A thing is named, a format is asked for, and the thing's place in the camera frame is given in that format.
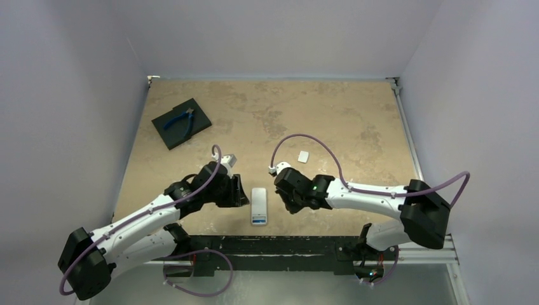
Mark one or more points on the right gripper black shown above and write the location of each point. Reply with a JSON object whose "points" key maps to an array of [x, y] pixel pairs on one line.
{"points": [[285, 195]]}

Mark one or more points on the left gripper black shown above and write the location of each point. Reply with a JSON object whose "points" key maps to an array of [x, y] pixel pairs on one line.
{"points": [[236, 197]]}

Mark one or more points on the white remote control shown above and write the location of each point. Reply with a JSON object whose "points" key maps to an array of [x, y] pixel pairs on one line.
{"points": [[259, 204]]}

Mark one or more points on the white battery cover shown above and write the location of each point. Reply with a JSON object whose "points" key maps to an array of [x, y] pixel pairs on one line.
{"points": [[303, 157]]}

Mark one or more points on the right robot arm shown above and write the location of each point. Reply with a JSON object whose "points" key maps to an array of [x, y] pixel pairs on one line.
{"points": [[417, 213]]}

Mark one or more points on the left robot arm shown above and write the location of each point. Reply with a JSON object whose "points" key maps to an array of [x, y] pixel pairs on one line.
{"points": [[91, 260]]}

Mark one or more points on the black square pad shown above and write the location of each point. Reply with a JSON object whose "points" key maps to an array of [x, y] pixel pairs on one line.
{"points": [[173, 136]]}

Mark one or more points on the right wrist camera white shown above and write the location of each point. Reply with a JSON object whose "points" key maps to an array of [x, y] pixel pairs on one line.
{"points": [[277, 168]]}

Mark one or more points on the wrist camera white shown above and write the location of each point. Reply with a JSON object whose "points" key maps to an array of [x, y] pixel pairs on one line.
{"points": [[227, 160], [277, 168]]}

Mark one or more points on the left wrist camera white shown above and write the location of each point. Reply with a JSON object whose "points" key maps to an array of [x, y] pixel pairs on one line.
{"points": [[227, 160]]}

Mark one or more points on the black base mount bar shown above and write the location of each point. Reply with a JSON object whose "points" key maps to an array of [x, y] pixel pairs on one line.
{"points": [[340, 255]]}

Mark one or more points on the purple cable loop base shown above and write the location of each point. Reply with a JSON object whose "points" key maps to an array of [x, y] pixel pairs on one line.
{"points": [[198, 268]]}

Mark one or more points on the blue handled pliers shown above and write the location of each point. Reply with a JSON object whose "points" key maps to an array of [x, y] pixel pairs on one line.
{"points": [[189, 116]]}

